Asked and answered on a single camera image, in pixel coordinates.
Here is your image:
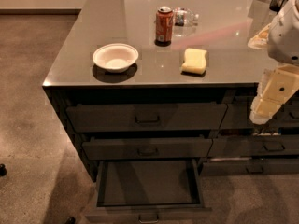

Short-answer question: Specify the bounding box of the bottom right drawer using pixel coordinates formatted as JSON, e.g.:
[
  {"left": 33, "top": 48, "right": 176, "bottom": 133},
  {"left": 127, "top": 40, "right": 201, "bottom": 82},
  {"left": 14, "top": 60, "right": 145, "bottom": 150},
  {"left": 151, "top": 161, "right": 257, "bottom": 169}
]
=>
[{"left": 200, "top": 159, "right": 299, "bottom": 176}]

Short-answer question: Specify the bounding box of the top left drawer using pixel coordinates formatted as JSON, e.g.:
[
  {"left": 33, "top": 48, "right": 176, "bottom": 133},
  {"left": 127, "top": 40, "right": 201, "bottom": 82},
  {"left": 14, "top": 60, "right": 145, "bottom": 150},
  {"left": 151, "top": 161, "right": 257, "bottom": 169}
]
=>
[{"left": 66, "top": 103, "right": 227, "bottom": 133}]

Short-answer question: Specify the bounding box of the open bottom left drawer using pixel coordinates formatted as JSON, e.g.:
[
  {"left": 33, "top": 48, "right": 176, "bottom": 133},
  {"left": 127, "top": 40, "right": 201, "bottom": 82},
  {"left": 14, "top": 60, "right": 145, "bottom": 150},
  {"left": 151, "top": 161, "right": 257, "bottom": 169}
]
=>
[{"left": 85, "top": 159, "right": 211, "bottom": 224}]

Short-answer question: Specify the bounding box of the clear plastic water bottle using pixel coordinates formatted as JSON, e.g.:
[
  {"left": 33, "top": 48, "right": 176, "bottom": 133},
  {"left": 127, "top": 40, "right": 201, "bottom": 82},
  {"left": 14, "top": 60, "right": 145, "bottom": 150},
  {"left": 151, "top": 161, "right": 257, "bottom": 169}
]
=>
[{"left": 173, "top": 7, "right": 199, "bottom": 27}]

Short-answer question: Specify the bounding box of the small black floor object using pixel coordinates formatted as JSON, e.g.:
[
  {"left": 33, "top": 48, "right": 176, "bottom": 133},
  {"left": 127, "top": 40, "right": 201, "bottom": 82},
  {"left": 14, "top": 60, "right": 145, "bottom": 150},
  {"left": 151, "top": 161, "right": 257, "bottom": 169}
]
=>
[{"left": 0, "top": 163, "right": 7, "bottom": 176}]

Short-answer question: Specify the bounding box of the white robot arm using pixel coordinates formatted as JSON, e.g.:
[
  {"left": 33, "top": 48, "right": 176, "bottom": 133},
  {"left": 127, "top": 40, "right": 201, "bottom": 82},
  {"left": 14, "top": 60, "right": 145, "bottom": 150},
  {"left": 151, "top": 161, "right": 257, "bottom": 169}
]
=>
[{"left": 248, "top": 0, "right": 299, "bottom": 124}]

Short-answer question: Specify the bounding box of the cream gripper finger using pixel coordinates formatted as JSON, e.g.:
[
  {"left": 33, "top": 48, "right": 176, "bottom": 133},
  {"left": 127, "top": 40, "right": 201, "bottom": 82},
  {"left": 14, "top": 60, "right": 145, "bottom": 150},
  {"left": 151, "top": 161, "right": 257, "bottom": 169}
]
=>
[
  {"left": 248, "top": 24, "right": 270, "bottom": 49},
  {"left": 253, "top": 97, "right": 281, "bottom": 119}
]

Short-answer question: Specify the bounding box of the white paper bowl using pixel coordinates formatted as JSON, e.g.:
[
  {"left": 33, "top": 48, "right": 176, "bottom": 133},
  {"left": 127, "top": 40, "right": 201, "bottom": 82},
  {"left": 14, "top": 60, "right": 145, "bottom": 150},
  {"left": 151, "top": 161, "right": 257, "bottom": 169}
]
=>
[{"left": 93, "top": 43, "right": 139, "bottom": 73}]

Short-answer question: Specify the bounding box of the middle left drawer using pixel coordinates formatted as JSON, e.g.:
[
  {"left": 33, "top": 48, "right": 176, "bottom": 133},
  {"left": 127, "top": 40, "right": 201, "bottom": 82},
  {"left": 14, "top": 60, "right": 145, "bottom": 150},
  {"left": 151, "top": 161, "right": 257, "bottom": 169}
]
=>
[{"left": 82, "top": 137, "right": 212, "bottom": 161}]

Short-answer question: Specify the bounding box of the middle right drawer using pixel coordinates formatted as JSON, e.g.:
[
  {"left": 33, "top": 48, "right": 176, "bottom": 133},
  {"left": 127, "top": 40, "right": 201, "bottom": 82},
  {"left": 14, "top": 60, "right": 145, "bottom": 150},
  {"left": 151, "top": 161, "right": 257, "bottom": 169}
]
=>
[{"left": 208, "top": 135, "right": 299, "bottom": 158}]

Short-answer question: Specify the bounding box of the orange soda can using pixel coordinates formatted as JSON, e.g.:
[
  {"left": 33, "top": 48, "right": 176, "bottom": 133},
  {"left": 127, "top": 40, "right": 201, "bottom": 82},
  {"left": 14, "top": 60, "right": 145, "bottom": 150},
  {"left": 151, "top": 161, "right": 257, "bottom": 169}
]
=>
[{"left": 155, "top": 6, "right": 173, "bottom": 46}]

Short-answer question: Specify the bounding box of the yellow sponge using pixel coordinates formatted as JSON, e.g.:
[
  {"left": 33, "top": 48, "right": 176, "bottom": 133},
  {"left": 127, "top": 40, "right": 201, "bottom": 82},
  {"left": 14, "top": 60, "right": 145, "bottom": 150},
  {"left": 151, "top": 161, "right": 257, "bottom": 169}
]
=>
[{"left": 181, "top": 48, "right": 208, "bottom": 75}]

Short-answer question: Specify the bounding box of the dark grey drawer cabinet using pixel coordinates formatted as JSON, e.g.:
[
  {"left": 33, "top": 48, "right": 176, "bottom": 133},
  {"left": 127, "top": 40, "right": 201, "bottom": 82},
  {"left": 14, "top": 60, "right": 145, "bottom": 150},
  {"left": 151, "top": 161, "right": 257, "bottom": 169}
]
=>
[{"left": 43, "top": 0, "right": 299, "bottom": 222}]

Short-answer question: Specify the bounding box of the black object at floor edge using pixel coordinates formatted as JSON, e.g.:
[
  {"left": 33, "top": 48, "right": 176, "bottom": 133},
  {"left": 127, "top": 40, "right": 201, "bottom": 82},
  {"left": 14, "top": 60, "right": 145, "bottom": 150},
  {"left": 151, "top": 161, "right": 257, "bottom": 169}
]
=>
[{"left": 65, "top": 217, "right": 76, "bottom": 224}]

